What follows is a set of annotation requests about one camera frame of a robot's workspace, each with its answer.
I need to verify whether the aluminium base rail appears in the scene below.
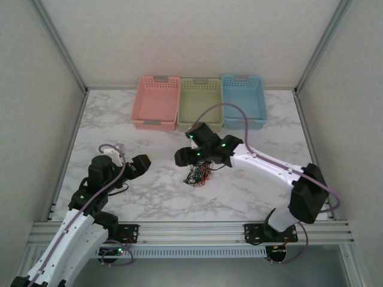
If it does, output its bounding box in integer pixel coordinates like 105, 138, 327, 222
28, 220, 355, 248

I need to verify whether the blue plastic basket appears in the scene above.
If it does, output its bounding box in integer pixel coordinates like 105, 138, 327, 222
220, 74, 268, 130

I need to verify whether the green plastic basket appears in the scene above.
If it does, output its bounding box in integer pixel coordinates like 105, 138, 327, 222
177, 77, 224, 134

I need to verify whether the slotted grey cable duct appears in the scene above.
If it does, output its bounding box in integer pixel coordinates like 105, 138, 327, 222
92, 246, 269, 258

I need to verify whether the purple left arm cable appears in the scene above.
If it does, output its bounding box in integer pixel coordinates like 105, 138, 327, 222
28, 143, 134, 285

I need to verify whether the aluminium side rail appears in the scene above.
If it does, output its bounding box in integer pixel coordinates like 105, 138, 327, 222
294, 89, 335, 222
47, 89, 90, 222

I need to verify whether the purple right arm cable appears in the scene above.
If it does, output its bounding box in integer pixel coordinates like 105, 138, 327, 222
193, 103, 342, 265

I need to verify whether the aluminium frame post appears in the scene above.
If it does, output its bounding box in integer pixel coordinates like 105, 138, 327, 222
28, 0, 89, 93
294, 0, 355, 93

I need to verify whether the pink plastic basket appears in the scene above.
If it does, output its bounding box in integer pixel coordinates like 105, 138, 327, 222
130, 75, 182, 132

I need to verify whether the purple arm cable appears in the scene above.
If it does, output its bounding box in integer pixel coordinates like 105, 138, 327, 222
28, 143, 134, 285
193, 103, 342, 265

